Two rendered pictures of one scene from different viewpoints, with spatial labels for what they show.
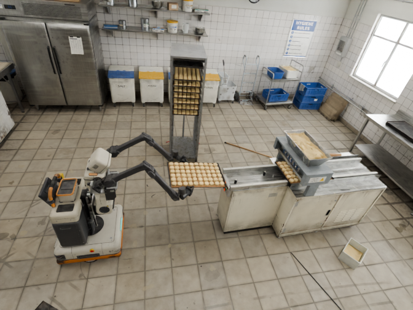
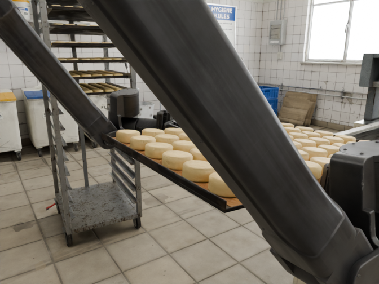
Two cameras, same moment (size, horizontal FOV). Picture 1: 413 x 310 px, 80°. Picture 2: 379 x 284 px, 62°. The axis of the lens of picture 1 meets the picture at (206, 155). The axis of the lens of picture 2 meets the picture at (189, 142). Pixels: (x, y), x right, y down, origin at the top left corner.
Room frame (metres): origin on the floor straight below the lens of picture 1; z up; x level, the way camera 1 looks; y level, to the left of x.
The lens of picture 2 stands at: (1.43, 0.46, 1.17)
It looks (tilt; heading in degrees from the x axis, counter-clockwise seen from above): 16 degrees down; 341
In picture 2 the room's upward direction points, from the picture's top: straight up
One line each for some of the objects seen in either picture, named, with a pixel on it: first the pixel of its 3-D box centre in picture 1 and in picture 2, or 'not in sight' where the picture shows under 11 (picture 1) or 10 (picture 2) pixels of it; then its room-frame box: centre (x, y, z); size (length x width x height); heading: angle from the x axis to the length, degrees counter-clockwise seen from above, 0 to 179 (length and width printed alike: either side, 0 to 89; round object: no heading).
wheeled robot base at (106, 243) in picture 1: (92, 231); not in sight; (1.67, 1.22, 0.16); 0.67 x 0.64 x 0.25; 106
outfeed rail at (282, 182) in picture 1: (308, 180); not in sight; (2.26, -1.26, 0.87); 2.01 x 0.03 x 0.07; 107
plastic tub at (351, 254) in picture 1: (352, 253); not in sight; (1.88, -2.00, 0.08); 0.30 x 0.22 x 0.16; 139
